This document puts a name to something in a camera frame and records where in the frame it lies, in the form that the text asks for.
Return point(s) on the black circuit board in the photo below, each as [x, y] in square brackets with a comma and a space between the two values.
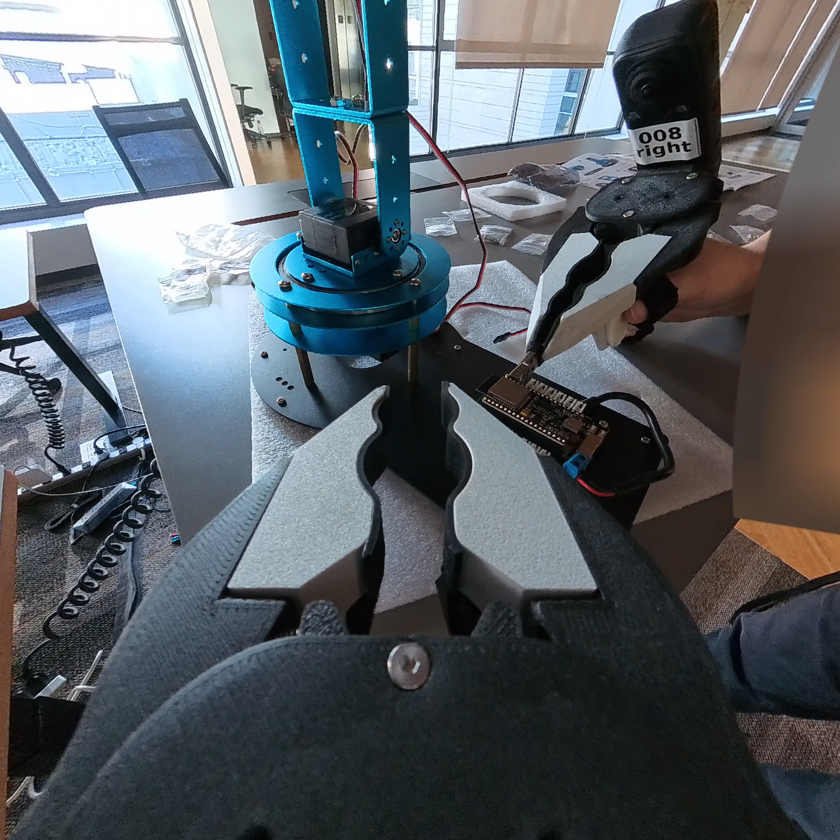
[544, 413]

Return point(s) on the printed instruction sheet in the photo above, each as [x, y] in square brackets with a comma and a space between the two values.
[745, 177]
[597, 164]

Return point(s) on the blue toy robot arm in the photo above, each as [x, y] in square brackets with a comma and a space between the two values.
[348, 289]

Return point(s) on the dark plastic bag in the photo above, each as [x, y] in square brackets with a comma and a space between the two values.
[544, 178]

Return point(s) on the white power strip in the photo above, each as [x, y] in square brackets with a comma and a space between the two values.
[118, 451]

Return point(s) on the black mesh chair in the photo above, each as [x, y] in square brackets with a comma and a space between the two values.
[164, 151]

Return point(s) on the dark grey desk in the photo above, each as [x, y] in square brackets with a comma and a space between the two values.
[184, 367]

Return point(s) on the wood edged side table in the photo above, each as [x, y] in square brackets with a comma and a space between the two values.
[13, 275]

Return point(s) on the person's blue jeans leg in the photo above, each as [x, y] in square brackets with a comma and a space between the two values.
[787, 663]

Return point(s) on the white foam sheet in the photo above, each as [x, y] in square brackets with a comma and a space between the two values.
[682, 420]

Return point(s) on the crumpled clear plastic bag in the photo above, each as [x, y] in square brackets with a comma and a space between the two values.
[216, 239]
[197, 282]

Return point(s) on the person's right forearm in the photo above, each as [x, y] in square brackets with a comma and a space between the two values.
[741, 282]

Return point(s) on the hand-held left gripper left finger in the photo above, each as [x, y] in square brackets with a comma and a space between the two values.
[308, 525]

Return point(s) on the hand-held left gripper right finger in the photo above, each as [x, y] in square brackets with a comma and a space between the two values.
[518, 525]

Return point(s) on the distant black office chair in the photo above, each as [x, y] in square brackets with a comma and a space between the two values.
[248, 111]

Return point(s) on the beige roller blind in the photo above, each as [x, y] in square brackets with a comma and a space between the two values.
[535, 33]

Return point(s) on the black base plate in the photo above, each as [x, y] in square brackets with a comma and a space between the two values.
[289, 394]

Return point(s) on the person's right hand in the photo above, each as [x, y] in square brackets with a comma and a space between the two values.
[699, 289]

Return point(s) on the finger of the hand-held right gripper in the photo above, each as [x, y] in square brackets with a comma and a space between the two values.
[564, 262]
[610, 289]

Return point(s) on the large window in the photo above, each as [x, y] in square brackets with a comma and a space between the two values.
[72, 59]

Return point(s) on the scattered small clear part bags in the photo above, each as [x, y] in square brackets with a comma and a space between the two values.
[495, 234]

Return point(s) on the grey power strip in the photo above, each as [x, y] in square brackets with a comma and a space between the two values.
[105, 508]

